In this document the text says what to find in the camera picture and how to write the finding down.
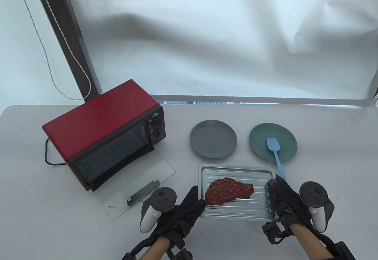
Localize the person's right hand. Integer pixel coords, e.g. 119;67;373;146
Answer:
267;175;335;231

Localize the person's left hand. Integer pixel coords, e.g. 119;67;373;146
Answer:
151;185;207;240

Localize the silver metal baking tray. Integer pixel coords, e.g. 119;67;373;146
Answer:
198;165;277;222

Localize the grilled brown steak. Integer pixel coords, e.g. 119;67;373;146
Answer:
206;178;254;205

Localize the blue dessert spatula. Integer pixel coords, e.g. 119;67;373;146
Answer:
267;138;287;181

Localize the red countertop oven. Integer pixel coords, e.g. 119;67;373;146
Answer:
42;79;176;221

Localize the person's right forearm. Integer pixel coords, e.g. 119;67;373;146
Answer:
288;223;332;260

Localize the black forearm box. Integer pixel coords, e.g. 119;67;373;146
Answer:
327;241;356;260

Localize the person's left forearm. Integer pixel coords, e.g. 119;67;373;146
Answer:
141;236;172;260

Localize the white and black right controller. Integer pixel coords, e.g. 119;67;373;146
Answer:
299;181;329;233

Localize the white and black controller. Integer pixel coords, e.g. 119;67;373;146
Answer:
299;181;329;233
140;187;177;233

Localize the white and black left controller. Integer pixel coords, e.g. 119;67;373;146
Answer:
140;187;177;233

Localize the teal round plate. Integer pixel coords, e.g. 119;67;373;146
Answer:
249;123;298;163

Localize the grey round plate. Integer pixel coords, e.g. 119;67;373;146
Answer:
190;120;238;159

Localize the white backdrop cloth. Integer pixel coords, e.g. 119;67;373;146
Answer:
0;0;378;107

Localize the dark metal pole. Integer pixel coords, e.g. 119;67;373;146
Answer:
30;0;102;100

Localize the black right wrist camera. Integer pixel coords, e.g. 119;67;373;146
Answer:
262;222;286;245

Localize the black oven power cable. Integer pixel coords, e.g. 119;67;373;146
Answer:
44;138;67;166

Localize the white twisted cord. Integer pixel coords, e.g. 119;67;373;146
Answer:
13;0;91;100

